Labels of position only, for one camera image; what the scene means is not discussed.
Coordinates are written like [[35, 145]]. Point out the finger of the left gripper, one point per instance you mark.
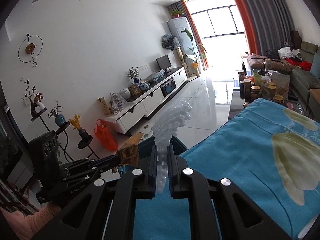
[[88, 164], [83, 179]]

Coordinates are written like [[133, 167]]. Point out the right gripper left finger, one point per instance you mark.
[[106, 210]]

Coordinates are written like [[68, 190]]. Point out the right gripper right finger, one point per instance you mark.
[[218, 209]]

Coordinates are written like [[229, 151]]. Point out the brown snack wrapper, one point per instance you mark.
[[129, 152]]

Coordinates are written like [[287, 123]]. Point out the white foam fruit net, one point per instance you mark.
[[164, 129]]

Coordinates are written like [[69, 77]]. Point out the pink left sleeve forearm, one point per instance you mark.
[[25, 227]]

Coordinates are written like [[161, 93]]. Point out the left hand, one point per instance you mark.
[[53, 209]]

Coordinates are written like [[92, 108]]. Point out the orange plastic bag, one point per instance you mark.
[[105, 136]]

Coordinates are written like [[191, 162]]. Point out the blue floral tablecloth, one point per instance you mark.
[[272, 154]]

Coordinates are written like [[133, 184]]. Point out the white TV cabinet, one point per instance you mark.
[[149, 102]]

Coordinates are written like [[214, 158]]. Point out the black monitor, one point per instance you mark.
[[164, 63]]

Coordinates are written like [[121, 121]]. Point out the cluttered coffee table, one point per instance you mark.
[[270, 85]]

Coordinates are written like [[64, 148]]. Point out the tall green potted plant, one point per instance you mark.
[[198, 52]]

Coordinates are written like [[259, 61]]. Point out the white standing air conditioner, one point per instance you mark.
[[176, 25]]

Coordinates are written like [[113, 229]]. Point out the green sectional sofa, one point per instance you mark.
[[302, 65]]

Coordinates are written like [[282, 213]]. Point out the orange grey left curtain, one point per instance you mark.
[[182, 7]]

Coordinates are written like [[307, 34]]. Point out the orange grey curtain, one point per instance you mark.
[[268, 24], [182, 7]]

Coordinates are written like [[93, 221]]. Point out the orange grey right curtain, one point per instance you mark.
[[268, 24]]

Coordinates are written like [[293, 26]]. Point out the round wall clock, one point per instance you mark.
[[30, 49]]

